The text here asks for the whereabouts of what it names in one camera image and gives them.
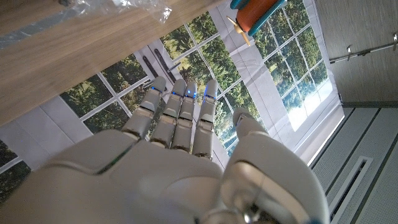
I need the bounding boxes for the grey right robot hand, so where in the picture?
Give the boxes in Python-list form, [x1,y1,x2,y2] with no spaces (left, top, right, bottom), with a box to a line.
[0,75,331,224]

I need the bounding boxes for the clear plastic wrap sheet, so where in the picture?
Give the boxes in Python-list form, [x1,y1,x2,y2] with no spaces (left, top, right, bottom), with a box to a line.
[58,0,174,24]

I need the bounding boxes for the printed window forest backdrop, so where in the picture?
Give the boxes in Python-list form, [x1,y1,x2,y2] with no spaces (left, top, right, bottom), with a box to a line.
[0,0,346,203]

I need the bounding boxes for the white slotted air vent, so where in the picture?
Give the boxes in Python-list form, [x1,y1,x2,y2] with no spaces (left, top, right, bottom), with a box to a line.
[328,155,374,222]

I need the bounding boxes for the grey tape table outline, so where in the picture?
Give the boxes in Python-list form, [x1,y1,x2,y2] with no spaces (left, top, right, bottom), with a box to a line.
[0,6,86,50]

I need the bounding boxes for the grey metal wall rail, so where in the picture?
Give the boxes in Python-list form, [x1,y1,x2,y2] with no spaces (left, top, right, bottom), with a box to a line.
[328,32,398,65]

